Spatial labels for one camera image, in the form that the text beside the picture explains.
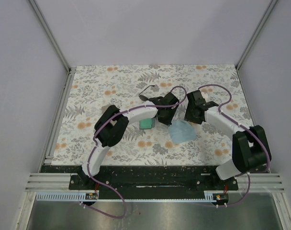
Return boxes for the brown glasses case green lining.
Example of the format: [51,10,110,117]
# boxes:
[101,105,110,114]

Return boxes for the grey-blue glasses case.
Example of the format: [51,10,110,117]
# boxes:
[139,118,156,130]

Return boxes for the aluminium frame post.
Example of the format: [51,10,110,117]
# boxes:
[27,0,71,73]
[235,0,279,71]

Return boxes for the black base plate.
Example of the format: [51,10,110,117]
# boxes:
[69,165,238,191]

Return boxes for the white slotted cable duct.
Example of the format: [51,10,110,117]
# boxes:
[36,192,99,202]

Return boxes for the aluminium front rail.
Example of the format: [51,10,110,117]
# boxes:
[25,173,285,193]

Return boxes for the purple cable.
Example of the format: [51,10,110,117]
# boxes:
[87,86,187,219]
[198,84,272,207]

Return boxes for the right aluminium frame post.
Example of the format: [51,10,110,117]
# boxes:
[235,0,279,71]

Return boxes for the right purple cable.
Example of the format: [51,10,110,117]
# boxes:
[198,84,272,207]

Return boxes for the left aluminium frame post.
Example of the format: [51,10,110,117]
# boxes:
[27,0,71,73]

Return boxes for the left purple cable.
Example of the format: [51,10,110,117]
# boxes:
[87,86,187,219]

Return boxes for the black aviator sunglasses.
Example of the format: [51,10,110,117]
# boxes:
[137,84,158,102]

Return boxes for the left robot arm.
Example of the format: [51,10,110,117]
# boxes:
[78,92,181,189]

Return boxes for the floral table mat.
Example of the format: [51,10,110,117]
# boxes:
[52,64,253,166]

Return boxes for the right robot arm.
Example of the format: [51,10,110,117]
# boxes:
[184,90,272,190]

